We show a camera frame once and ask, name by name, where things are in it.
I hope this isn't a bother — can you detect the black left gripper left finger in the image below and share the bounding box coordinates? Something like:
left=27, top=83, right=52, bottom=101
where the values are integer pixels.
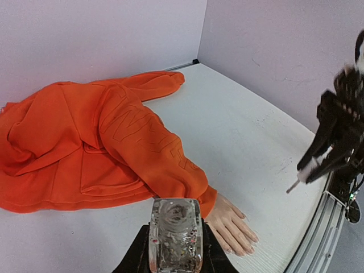
left=112, top=225, right=151, bottom=273

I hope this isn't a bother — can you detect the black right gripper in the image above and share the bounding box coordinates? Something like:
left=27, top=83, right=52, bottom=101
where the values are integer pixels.
left=297, top=31, right=363, bottom=184

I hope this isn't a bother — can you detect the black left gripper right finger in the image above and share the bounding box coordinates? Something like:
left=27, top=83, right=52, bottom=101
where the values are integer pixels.
left=201, top=219, right=238, bottom=273

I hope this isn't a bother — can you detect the mannequin hand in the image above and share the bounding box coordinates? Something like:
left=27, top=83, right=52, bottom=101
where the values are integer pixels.
left=205, top=194, right=258, bottom=257

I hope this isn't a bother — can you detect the orange hoodie sweatshirt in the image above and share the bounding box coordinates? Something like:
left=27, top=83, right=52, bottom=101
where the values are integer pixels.
left=1, top=71, right=217, bottom=216

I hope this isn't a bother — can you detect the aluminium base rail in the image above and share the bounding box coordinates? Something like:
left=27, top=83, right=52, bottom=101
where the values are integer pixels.
left=284, top=171, right=363, bottom=273

